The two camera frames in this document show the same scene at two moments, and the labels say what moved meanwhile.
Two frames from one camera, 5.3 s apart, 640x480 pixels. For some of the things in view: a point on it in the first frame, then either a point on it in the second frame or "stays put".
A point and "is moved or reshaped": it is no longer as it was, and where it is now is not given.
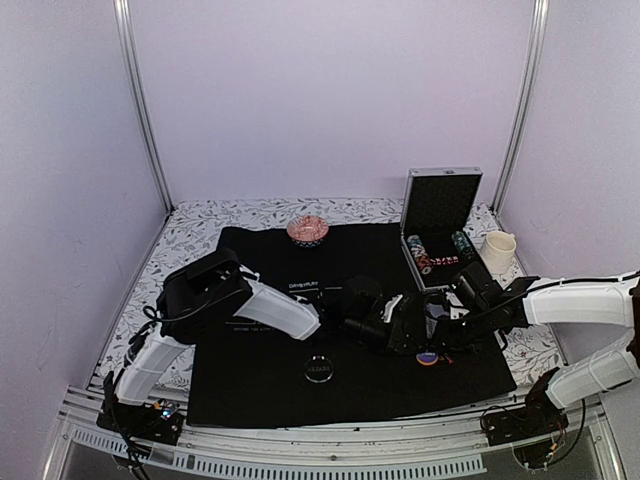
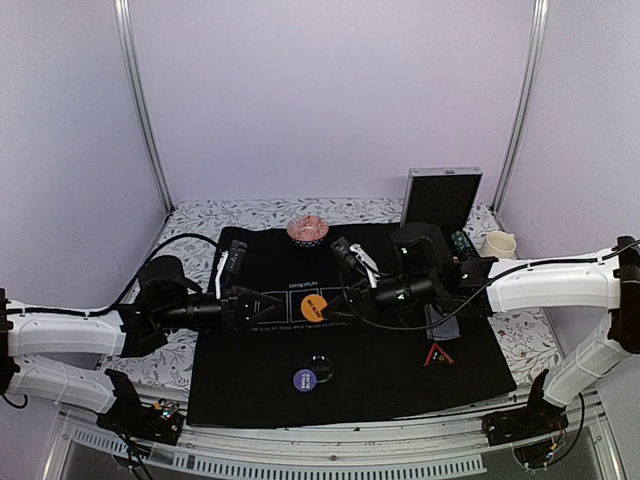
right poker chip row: x=463 y=245 stays put
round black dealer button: x=318 y=369 stays put
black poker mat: x=379 y=342 stays put
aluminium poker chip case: x=436 y=207 stays put
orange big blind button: x=427 y=359 is moved or reshaped
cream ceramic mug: x=498 y=250 stays put
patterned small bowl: x=307 y=230 stays put
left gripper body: x=358 y=329 to x=180 y=317
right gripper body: x=468 y=336 to x=421 y=291
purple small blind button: x=427 y=358 to x=304 y=380
